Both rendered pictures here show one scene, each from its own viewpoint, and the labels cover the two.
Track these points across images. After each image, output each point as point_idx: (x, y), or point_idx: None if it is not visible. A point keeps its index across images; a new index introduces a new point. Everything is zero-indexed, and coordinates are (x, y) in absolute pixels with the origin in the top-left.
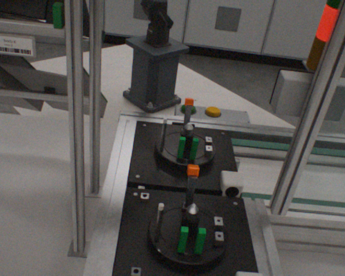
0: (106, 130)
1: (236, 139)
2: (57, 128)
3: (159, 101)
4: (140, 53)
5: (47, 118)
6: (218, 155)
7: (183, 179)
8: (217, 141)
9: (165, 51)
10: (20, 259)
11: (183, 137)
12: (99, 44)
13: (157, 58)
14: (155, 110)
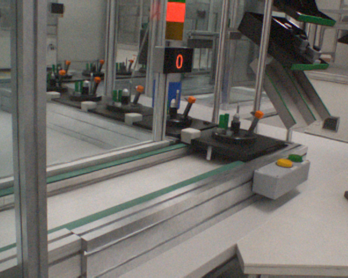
0: (320, 175)
1: (240, 164)
2: (330, 165)
3: None
4: None
5: (346, 167)
6: (220, 142)
7: (210, 131)
8: (237, 147)
9: None
10: None
11: (227, 113)
12: (259, 54)
13: None
14: (347, 196)
